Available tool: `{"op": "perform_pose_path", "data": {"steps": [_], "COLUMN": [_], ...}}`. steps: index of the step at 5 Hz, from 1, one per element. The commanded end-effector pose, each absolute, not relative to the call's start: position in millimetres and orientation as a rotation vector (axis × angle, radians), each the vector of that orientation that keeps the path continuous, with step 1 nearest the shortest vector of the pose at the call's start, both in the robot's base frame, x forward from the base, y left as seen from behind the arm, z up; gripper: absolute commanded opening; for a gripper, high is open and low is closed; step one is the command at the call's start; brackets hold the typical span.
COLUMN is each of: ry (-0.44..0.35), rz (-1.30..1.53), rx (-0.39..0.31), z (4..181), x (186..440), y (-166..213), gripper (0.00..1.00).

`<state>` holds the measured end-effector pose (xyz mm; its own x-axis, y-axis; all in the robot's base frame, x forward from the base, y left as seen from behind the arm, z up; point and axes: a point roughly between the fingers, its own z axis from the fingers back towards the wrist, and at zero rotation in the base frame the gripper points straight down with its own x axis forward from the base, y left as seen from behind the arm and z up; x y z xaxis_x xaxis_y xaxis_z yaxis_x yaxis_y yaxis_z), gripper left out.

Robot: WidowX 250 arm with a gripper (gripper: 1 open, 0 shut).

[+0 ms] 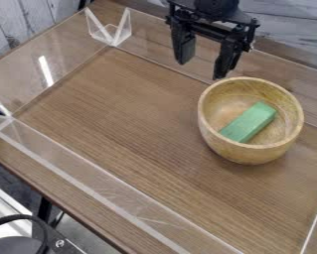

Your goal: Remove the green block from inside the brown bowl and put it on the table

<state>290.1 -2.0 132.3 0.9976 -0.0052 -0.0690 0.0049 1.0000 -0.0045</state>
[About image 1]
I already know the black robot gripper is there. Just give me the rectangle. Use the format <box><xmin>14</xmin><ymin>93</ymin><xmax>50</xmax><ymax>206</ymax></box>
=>
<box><xmin>166</xmin><ymin>0</ymin><xmax>259</xmax><ymax>79</ymax></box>

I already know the green rectangular block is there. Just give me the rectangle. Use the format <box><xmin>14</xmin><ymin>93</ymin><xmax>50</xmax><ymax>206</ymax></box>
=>
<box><xmin>219</xmin><ymin>102</ymin><xmax>277</xmax><ymax>143</ymax></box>

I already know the black chair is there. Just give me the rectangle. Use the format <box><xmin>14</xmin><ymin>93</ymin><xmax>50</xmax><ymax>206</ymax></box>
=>
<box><xmin>0</xmin><ymin>214</ymin><xmax>87</xmax><ymax>254</ymax></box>

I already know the black table leg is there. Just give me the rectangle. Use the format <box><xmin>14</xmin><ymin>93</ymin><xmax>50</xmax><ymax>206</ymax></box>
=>
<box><xmin>37</xmin><ymin>197</ymin><xmax>53</xmax><ymax>222</ymax></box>

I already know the clear acrylic corner bracket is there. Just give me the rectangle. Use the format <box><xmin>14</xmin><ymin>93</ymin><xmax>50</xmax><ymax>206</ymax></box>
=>
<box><xmin>83</xmin><ymin>8</ymin><xmax>131</xmax><ymax>47</ymax></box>

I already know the clear acrylic front wall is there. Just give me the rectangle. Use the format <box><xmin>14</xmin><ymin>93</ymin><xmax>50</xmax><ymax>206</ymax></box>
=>
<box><xmin>0</xmin><ymin>103</ymin><xmax>242</xmax><ymax>254</ymax></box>

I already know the brown wooden bowl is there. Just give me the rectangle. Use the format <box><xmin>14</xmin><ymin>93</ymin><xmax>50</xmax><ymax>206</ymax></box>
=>
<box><xmin>198</xmin><ymin>76</ymin><xmax>303</xmax><ymax>165</ymax></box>

